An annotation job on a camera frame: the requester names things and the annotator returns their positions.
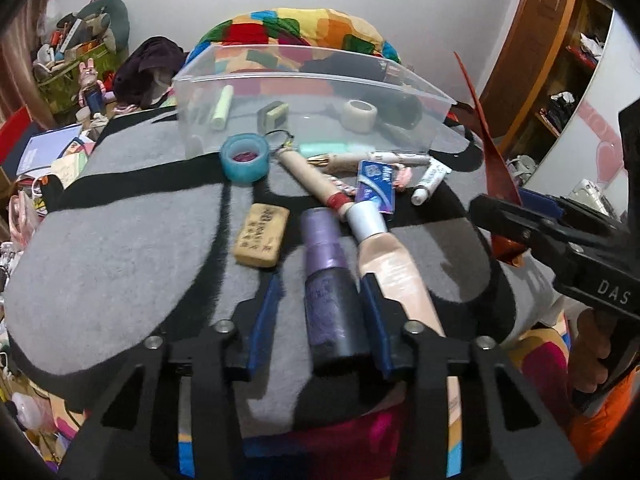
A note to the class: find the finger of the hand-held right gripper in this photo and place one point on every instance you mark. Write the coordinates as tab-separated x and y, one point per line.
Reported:
515	225
542	202

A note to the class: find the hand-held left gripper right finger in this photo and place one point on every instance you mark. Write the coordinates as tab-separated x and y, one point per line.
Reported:
374	325

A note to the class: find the white pen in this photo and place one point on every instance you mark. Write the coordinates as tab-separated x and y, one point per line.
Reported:
400	158

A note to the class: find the wooden shelf unit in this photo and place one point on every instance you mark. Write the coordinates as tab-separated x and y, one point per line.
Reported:
575	75

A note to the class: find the person's right hand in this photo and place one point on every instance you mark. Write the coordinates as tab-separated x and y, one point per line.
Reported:
587	355

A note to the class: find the small grey eraser box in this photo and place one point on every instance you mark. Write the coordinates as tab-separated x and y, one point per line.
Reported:
273	116

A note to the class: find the black roll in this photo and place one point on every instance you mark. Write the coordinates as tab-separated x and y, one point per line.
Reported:
402	110

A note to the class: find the black clothes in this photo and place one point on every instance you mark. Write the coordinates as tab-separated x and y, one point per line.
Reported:
325	67

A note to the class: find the bunny doll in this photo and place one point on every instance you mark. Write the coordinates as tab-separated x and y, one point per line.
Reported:
91	85

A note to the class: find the green plush toy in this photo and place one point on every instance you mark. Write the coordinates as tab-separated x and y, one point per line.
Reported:
112	15

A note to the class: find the wooden door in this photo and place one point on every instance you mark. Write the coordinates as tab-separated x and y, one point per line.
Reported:
535	35

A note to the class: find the red envelope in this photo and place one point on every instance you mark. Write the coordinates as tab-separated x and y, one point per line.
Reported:
492	170

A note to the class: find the white sliding door panel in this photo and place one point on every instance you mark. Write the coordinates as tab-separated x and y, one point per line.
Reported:
590	135

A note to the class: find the blue and white packet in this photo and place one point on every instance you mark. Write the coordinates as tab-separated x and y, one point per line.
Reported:
376	185

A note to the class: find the small white tube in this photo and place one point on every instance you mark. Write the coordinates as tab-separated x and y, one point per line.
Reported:
430	184

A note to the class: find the green box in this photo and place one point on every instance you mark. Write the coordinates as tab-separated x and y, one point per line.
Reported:
65	85

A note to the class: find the blue tape roll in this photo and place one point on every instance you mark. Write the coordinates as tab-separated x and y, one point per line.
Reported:
245	157

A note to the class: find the white tape roll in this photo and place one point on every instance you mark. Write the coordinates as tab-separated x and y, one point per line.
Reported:
359	116

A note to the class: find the clear plastic container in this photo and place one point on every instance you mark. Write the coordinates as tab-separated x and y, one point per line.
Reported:
310	91

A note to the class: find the blue notebook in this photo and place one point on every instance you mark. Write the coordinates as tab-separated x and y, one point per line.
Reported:
47	147

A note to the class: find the dark purple clothes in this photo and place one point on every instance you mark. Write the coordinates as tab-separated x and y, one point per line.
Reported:
147	67

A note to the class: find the pink tube with silver cap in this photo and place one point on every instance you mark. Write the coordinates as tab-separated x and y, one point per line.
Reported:
395	265

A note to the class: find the mint green tube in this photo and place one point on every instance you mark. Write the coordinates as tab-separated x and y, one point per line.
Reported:
322	149

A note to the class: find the beige eraser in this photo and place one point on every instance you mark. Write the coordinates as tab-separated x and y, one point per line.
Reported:
261	235

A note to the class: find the striped curtain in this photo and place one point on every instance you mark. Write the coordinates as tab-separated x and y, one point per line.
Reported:
20	60

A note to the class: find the purple bottle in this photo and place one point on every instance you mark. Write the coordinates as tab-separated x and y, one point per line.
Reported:
327	280

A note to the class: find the light green highlighter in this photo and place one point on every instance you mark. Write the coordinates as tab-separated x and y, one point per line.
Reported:
221	106

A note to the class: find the gold-tipped beige pen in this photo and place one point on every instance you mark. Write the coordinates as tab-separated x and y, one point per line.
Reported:
345	161

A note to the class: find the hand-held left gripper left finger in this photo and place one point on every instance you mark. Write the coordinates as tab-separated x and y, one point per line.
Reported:
265	320

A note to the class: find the red box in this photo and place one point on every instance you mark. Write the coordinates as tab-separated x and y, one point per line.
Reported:
12	132

